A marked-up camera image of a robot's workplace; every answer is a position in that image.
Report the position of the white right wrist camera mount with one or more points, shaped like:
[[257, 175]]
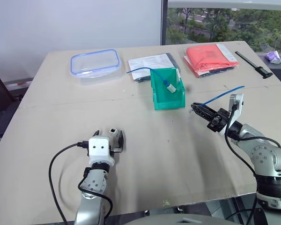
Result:
[[236, 103]]

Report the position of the clear bag with white paper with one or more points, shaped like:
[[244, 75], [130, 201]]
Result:
[[147, 63]]

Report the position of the clear container with blue rim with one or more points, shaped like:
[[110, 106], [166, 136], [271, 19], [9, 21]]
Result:
[[96, 63]]

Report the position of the grey robot torso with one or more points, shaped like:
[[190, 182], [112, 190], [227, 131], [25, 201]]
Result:
[[185, 219]]

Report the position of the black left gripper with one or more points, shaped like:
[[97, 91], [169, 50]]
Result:
[[115, 144]]

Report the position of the dark side table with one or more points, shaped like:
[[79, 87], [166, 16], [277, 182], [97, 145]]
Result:
[[277, 70]]

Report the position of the orange cloth in clear bag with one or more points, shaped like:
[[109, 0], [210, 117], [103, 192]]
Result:
[[208, 58]]

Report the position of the green plastic bin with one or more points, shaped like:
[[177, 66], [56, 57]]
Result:
[[168, 98]]

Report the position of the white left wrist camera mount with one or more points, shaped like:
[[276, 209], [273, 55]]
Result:
[[98, 147]]

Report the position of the white coupler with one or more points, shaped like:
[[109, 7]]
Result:
[[171, 88], [113, 131]]

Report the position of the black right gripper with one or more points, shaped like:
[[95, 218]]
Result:
[[219, 120]]

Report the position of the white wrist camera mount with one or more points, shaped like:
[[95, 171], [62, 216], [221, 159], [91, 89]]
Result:
[[236, 103], [98, 147]]

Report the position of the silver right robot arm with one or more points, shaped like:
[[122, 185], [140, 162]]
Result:
[[263, 155]]

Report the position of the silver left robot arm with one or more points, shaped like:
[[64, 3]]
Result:
[[91, 181]]

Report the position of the black caliper tool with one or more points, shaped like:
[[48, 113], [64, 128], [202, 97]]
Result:
[[253, 64]]

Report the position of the purple crumpled wrapper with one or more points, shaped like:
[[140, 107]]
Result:
[[273, 57]]

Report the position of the dark window frame post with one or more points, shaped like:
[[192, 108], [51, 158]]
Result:
[[164, 22]]

